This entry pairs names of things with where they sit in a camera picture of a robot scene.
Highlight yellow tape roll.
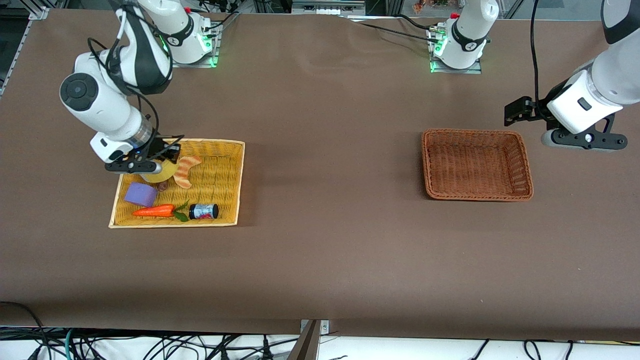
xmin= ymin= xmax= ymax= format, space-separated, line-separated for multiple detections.
xmin=141 ymin=159 xmax=177 ymax=183

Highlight toy croissant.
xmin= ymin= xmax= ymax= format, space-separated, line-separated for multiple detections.
xmin=173 ymin=155 xmax=203 ymax=189

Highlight purple foam cube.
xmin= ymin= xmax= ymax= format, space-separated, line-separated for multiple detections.
xmin=124 ymin=182 xmax=159 ymax=208

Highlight yellow wicker basket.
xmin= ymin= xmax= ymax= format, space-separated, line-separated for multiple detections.
xmin=108 ymin=139 xmax=246 ymax=229

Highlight orange toy carrot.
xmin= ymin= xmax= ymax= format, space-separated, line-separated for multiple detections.
xmin=132 ymin=201 xmax=190 ymax=222

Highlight brown wicker basket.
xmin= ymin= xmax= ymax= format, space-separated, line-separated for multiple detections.
xmin=421 ymin=128 xmax=534 ymax=202

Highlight small black-lidded can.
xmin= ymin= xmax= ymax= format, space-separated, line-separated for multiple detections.
xmin=189 ymin=203 xmax=220 ymax=220

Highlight brown table cloth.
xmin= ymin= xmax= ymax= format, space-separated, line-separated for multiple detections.
xmin=0 ymin=9 xmax=640 ymax=342

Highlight grey background machine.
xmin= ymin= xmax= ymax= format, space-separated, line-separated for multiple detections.
xmin=291 ymin=0 xmax=367 ymax=16

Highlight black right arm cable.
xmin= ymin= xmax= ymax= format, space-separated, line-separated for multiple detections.
xmin=87 ymin=7 xmax=187 ymax=151

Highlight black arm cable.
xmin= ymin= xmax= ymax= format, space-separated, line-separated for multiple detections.
xmin=87 ymin=7 xmax=187 ymax=151
xmin=529 ymin=0 xmax=546 ymax=108

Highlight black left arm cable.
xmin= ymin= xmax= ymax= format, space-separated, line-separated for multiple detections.
xmin=529 ymin=0 xmax=546 ymax=108

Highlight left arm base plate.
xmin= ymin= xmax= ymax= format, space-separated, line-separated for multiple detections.
xmin=429 ymin=26 xmax=484 ymax=75

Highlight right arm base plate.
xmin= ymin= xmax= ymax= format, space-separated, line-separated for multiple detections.
xmin=167 ymin=22 xmax=221 ymax=69

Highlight short black table cable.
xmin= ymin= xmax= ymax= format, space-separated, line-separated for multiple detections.
xmin=395 ymin=13 xmax=432 ymax=30

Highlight black base cable bundle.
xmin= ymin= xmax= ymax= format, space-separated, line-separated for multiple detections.
xmin=202 ymin=7 xmax=242 ymax=32

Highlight long black table cable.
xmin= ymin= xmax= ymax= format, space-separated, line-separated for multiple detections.
xmin=345 ymin=15 xmax=437 ymax=42

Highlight small metal table bracket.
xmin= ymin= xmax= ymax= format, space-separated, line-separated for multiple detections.
xmin=300 ymin=319 xmax=331 ymax=335

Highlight dark table post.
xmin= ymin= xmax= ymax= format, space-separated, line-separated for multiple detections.
xmin=287 ymin=320 xmax=322 ymax=360

